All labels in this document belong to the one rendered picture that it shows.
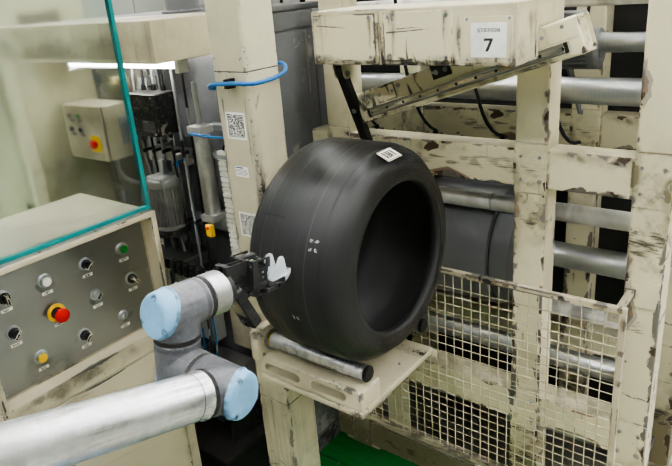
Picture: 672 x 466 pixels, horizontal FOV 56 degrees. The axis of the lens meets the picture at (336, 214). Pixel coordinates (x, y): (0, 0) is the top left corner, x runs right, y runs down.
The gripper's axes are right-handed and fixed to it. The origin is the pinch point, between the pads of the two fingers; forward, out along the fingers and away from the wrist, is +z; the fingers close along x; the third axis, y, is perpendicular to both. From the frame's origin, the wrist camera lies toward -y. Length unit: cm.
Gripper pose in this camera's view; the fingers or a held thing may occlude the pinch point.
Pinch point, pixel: (285, 273)
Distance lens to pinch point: 147.5
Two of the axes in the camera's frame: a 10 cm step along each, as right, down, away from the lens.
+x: -7.9, -1.5, 5.9
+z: 6.1, -2.0, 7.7
